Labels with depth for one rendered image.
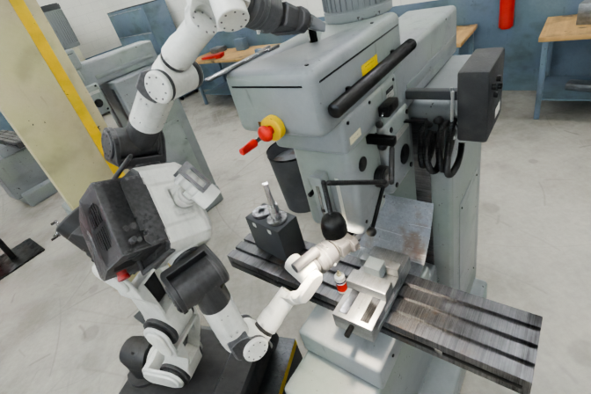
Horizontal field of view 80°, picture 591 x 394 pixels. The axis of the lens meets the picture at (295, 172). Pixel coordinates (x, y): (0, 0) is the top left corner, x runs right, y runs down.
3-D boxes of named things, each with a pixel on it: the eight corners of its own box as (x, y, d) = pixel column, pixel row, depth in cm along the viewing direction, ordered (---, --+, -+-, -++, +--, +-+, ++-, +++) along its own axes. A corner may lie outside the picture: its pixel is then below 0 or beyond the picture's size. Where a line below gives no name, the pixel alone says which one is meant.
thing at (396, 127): (395, 197, 117) (387, 127, 103) (331, 185, 131) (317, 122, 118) (415, 166, 129) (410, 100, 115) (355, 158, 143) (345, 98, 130)
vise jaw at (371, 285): (386, 302, 120) (384, 294, 118) (347, 287, 129) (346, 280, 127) (392, 288, 124) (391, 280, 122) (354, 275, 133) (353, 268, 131)
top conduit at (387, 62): (342, 119, 74) (339, 104, 72) (325, 118, 77) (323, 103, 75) (417, 49, 102) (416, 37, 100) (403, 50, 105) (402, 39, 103)
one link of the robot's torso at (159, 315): (152, 347, 138) (79, 266, 116) (177, 309, 152) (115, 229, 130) (182, 351, 132) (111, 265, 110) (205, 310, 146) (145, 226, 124)
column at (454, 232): (455, 364, 195) (454, 103, 115) (375, 329, 223) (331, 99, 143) (477, 295, 226) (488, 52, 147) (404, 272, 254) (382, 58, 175)
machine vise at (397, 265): (374, 343, 116) (369, 323, 111) (335, 325, 125) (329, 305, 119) (411, 267, 138) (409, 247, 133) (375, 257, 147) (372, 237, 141)
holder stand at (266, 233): (288, 264, 156) (276, 230, 145) (256, 246, 170) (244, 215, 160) (305, 246, 162) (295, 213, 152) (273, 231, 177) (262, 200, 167)
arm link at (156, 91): (174, 40, 88) (151, 102, 103) (134, 53, 78) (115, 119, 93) (208, 71, 88) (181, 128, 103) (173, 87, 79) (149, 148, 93)
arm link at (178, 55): (203, 10, 79) (165, 61, 91) (172, 18, 71) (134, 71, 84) (233, 49, 81) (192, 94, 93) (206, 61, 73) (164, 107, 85)
